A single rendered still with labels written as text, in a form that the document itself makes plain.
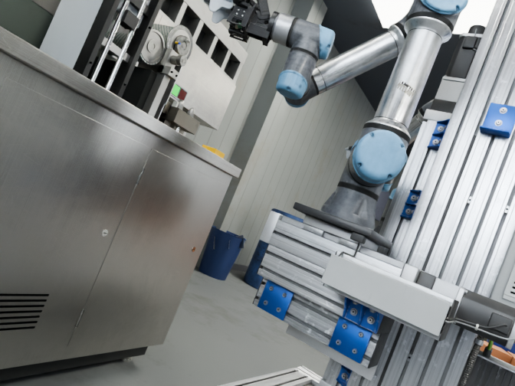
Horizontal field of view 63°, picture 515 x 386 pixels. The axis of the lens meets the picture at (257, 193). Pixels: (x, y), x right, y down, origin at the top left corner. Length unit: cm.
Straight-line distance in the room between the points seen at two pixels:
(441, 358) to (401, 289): 35
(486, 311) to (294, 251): 47
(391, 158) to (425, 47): 29
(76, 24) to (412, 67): 107
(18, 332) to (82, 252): 26
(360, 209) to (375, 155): 19
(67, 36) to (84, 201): 60
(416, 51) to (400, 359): 79
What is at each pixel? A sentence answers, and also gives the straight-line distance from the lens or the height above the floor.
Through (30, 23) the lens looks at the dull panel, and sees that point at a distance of 179.
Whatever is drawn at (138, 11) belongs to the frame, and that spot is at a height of 119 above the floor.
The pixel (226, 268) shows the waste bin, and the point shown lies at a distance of 438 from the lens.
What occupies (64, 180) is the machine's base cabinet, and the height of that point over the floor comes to 64.
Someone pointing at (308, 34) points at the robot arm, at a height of 121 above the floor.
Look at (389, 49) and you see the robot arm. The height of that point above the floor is 130.
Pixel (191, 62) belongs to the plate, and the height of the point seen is 136.
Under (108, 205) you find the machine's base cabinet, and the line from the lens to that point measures 134.
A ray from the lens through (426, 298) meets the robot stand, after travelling 93.
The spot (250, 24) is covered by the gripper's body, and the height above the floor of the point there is 119.
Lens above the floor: 74
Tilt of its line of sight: 3 degrees up
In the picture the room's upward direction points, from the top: 22 degrees clockwise
